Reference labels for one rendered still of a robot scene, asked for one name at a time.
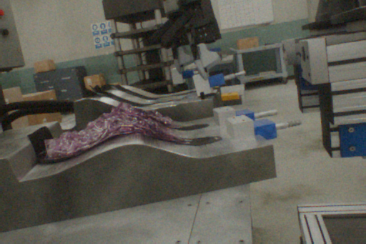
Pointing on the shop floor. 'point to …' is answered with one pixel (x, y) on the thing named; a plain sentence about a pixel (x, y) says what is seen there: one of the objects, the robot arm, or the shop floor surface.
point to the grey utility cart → (258, 74)
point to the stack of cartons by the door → (94, 81)
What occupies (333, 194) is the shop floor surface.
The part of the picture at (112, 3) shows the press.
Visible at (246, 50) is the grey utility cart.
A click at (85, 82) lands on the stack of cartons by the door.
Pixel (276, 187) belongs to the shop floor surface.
